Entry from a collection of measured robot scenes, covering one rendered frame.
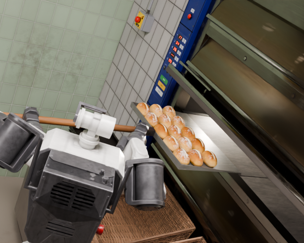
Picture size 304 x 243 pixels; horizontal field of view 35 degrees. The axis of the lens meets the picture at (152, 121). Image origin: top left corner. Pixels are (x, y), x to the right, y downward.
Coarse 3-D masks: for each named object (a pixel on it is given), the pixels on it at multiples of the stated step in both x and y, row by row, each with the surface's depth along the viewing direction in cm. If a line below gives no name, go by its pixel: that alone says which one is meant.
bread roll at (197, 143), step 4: (192, 140) 228; (196, 140) 226; (200, 140) 226; (192, 144) 226; (196, 144) 224; (200, 144) 224; (204, 144) 226; (192, 148) 226; (196, 148) 224; (200, 148) 223; (204, 148) 224; (200, 152) 224
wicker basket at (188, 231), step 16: (128, 208) 271; (176, 208) 244; (112, 224) 253; (128, 224) 258; (144, 224) 258; (160, 224) 249; (176, 224) 240; (192, 224) 232; (96, 240) 215; (112, 240) 242; (128, 240) 246; (144, 240) 220; (160, 240) 225; (176, 240) 230
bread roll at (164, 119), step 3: (162, 114) 239; (165, 114) 238; (159, 117) 239; (162, 117) 237; (165, 117) 236; (168, 117) 237; (159, 120) 238; (162, 120) 236; (165, 120) 235; (168, 120) 235; (171, 120) 237; (162, 123) 236; (165, 123) 235; (168, 123) 235; (171, 123) 236; (168, 126) 235
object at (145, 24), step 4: (140, 12) 296; (144, 12) 297; (140, 16) 295; (144, 16) 291; (148, 16) 292; (152, 16) 295; (140, 20) 295; (144, 20) 292; (148, 20) 293; (152, 20) 294; (136, 24) 299; (140, 24) 294; (144, 24) 293; (148, 24) 294; (140, 28) 294; (144, 28) 295; (148, 28) 296
